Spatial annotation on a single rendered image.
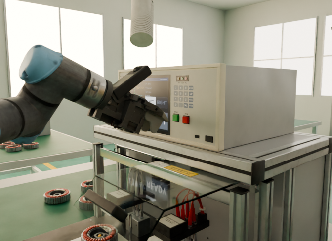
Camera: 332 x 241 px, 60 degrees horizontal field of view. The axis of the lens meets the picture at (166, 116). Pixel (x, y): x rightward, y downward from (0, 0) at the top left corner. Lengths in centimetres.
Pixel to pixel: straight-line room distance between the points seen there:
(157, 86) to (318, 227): 65
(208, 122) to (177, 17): 673
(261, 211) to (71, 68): 53
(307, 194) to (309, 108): 649
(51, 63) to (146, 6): 162
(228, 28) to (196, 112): 795
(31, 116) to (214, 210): 59
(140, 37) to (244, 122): 137
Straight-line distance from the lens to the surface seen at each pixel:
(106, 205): 55
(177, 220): 79
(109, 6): 628
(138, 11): 210
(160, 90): 82
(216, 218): 92
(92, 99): 60
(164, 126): 82
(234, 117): 73
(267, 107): 85
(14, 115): 54
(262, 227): 75
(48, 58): 56
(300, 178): 85
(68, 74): 57
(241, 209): 64
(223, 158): 65
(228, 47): 854
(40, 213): 133
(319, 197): 100
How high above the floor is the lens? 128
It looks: 7 degrees down
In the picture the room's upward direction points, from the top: straight up
